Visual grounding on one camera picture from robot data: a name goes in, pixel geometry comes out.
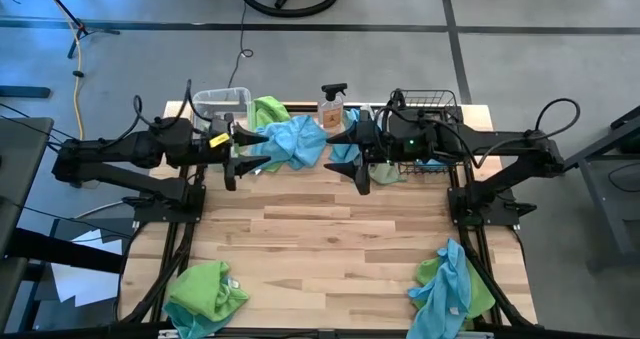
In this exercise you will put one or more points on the black aluminium table frame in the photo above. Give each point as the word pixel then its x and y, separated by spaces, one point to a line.
pixel 300 334

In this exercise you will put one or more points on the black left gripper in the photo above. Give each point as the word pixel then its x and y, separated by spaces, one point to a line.
pixel 212 144

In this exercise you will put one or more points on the grey desk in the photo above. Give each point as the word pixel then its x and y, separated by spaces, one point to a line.
pixel 20 169

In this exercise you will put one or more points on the clear plastic bin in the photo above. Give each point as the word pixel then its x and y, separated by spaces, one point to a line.
pixel 220 101

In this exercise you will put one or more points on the bright green microfiber towel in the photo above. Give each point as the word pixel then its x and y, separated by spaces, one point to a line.
pixel 482 294
pixel 270 110
pixel 205 289

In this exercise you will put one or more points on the white paper sheet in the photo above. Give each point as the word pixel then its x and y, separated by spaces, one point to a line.
pixel 80 286

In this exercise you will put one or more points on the black support beam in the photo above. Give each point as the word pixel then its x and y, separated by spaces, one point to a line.
pixel 60 251

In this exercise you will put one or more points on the dark flat bar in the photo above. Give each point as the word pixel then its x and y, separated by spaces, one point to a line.
pixel 25 92

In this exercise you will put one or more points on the teal microfiber towel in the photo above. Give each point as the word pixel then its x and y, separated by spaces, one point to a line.
pixel 190 326

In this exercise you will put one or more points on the pale green microfiber towel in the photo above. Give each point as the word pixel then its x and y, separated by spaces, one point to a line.
pixel 387 175

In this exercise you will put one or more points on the grey metal stand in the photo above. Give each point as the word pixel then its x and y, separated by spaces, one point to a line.
pixel 607 214

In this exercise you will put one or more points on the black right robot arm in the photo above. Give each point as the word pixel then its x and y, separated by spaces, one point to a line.
pixel 500 144

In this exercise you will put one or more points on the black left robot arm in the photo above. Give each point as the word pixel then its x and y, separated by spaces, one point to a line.
pixel 125 149

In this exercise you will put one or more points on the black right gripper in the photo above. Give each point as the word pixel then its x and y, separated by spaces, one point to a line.
pixel 372 144

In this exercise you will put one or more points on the black tripod stand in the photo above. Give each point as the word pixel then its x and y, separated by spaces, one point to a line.
pixel 60 3

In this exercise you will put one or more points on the spray bottle with orange label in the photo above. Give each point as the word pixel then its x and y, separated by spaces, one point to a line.
pixel 331 114

